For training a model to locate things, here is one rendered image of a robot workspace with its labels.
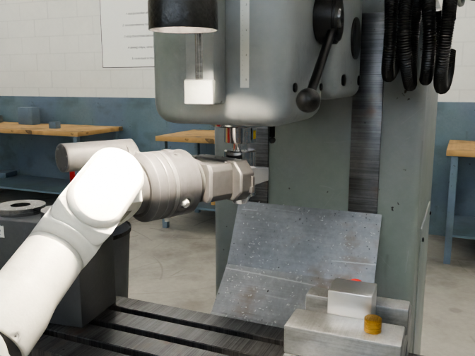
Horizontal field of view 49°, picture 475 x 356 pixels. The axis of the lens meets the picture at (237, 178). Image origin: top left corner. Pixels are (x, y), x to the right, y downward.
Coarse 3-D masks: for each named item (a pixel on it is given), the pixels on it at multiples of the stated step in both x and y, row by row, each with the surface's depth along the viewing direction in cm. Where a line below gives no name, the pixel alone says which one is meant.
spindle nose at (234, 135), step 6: (228, 132) 74; (234, 132) 74; (240, 132) 74; (246, 132) 74; (252, 132) 75; (228, 138) 75; (234, 138) 74; (240, 138) 74; (246, 138) 74; (252, 138) 75
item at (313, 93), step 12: (324, 0) 70; (336, 0) 70; (324, 12) 70; (336, 12) 71; (324, 24) 70; (336, 24) 71; (324, 36) 72; (336, 36) 72; (324, 48) 68; (324, 60) 67; (312, 72) 66; (312, 84) 64; (300, 96) 62; (312, 96) 62; (300, 108) 62; (312, 108) 62
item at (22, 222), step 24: (0, 216) 94; (24, 216) 94; (0, 240) 93; (24, 240) 91; (0, 264) 94; (96, 264) 95; (72, 288) 90; (96, 288) 95; (72, 312) 91; (96, 312) 95
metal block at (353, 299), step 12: (336, 288) 73; (348, 288) 73; (360, 288) 73; (372, 288) 73; (336, 300) 72; (348, 300) 71; (360, 300) 70; (372, 300) 70; (336, 312) 72; (348, 312) 71; (360, 312) 71; (372, 312) 71
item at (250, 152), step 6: (228, 150) 75; (234, 150) 75; (240, 150) 75; (246, 150) 75; (252, 150) 75; (228, 156) 75; (234, 156) 75; (240, 156) 74; (246, 156) 75; (252, 156) 75
